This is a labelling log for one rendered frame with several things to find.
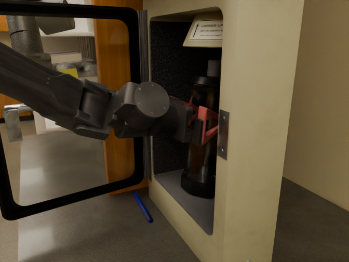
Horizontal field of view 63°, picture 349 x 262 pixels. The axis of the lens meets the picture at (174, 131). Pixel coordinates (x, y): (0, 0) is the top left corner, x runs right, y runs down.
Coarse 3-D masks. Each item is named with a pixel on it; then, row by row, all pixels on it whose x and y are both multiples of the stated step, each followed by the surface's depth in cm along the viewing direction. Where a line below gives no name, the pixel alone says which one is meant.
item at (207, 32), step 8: (200, 16) 47; (208, 16) 46; (216, 16) 45; (192, 24) 50; (200, 24) 47; (208, 24) 46; (216, 24) 45; (192, 32) 48; (200, 32) 46; (208, 32) 45; (216, 32) 45; (192, 40) 48; (200, 40) 46; (208, 40) 45; (216, 40) 44
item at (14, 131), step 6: (6, 114) 50; (12, 114) 50; (18, 114) 51; (6, 120) 50; (12, 120) 50; (18, 120) 51; (6, 126) 50; (12, 126) 51; (18, 126) 51; (12, 132) 51; (18, 132) 51; (12, 138) 51; (18, 138) 52
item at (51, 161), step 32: (0, 32) 47; (32, 32) 50; (64, 32) 53; (96, 32) 56; (128, 32) 59; (64, 64) 54; (96, 64) 57; (128, 64) 61; (0, 96) 50; (0, 128) 51; (32, 128) 54; (64, 128) 57; (32, 160) 55; (64, 160) 59; (96, 160) 63; (128, 160) 67; (32, 192) 57; (64, 192) 61
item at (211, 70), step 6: (210, 60) 55; (216, 60) 55; (210, 66) 55; (216, 66) 55; (210, 72) 55; (216, 72) 55; (192, 78) 57; (198, 78) 54; (204, 78) 53; (210, 78) 53; (216, 78) 53; (204, 84) 53; (210, 84) 53; (216, 84) 53
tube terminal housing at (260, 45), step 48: (144, 0) 59; (192, 0) 43; (240, 0) 34; (288, 0) 37; (240, 48) 36; (288, 48) 40; (240, 96) 38; (288, 96) 42; (240, 144) 41; (240, 192) 43; (192, 240) 55; (240, 240) 46
